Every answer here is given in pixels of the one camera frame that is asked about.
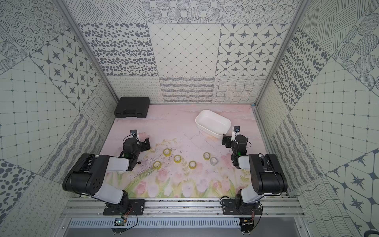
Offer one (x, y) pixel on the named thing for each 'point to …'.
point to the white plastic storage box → (212, 123)
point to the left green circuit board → (119, 222)
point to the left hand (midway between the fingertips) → (140, 137)
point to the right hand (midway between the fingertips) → (231, 135)
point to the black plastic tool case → (131, 106)
